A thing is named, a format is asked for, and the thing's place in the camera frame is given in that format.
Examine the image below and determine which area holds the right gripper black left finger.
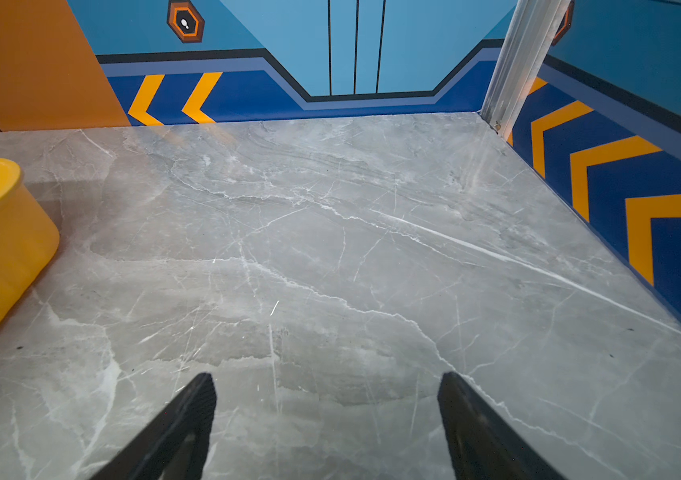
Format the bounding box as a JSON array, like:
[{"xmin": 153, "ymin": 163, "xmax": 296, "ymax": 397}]
[{"xmin": 94, "ymin": 373, "xmax": 218, "ymax": 479}]

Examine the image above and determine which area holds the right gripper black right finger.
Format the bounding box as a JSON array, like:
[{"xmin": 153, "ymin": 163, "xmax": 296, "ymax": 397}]
[{"xmin": 438, "ymin": 372, "xmax": 564, "ymax": 480}]

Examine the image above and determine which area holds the aluminium corner post right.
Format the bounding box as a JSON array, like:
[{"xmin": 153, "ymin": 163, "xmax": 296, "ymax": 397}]
[{"xmin": 481, "ymin": 0, "xmax": 570, "ymax": 139}]

